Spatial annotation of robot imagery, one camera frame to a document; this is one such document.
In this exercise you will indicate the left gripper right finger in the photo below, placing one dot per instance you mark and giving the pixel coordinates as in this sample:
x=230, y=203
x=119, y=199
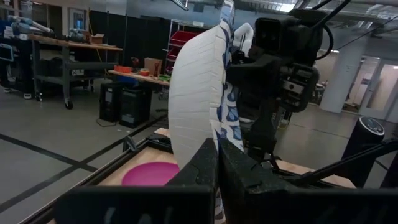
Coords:
x=267, y=205

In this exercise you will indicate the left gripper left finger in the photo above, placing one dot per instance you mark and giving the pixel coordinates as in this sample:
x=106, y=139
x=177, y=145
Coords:
x=174, y=205

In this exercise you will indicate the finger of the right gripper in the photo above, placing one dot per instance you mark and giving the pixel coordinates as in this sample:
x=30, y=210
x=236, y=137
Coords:
x=255, y=68

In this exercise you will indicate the pink plastic plate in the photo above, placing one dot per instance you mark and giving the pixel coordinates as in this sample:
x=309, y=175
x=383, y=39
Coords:
x=149, y=175

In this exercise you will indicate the blue patterned paper plate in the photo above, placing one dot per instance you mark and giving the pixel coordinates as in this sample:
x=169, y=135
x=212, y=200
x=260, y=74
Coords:
x=192, y=93

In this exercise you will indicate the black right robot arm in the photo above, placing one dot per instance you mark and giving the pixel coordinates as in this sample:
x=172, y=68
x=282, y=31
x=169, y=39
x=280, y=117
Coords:
x=262, y=133

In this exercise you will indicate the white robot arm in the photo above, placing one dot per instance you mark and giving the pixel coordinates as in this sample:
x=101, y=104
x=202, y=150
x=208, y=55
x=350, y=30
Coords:
x=245, y=32

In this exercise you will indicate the black table clamp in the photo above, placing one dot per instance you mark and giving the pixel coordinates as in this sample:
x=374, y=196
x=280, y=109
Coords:
x=130, y=143

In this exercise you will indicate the metal rack with red bins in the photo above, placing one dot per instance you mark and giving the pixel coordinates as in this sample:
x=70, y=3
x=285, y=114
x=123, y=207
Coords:
x=182, y=37

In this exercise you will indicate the black cylindrical air purifier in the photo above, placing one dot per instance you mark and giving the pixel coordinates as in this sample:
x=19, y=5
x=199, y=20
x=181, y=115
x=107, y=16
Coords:
x=360, y=149

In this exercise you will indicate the brown cardboard box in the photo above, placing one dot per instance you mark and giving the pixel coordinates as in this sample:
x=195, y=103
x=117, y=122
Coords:
x=152, y=65

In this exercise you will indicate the black computer tower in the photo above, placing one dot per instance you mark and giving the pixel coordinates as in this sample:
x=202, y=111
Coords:
x=135, y=107
x=110, y=102

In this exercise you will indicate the orange tape roll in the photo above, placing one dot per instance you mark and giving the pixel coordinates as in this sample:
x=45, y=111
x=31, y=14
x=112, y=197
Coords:
x=144, y=72

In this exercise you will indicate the blue storage bin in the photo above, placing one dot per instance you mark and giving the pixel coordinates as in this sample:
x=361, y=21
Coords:
x=127, y=80

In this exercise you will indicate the orange tray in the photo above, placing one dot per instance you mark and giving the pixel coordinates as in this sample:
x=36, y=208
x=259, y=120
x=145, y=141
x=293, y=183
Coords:
x=122, y=69

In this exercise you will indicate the small cardboard box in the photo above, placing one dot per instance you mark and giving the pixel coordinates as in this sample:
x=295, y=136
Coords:
x=97, y=39

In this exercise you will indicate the metal workbench with wooden top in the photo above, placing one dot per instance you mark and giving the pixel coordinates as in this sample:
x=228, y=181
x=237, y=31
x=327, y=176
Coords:
x=77, y=45

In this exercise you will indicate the black equipment cart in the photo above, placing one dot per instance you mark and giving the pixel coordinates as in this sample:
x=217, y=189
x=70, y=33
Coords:
x=15, y=71

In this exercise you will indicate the grey cylindrical equipment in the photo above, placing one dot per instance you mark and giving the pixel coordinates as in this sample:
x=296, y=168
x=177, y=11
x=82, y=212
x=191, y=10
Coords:
x=28, y=26

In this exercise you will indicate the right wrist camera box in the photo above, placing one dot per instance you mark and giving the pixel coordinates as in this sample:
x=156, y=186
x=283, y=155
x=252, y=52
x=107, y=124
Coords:
x=269, y=34

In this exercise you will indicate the black aluminium table frame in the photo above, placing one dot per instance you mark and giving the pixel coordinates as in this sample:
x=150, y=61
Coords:
x=342, y=164

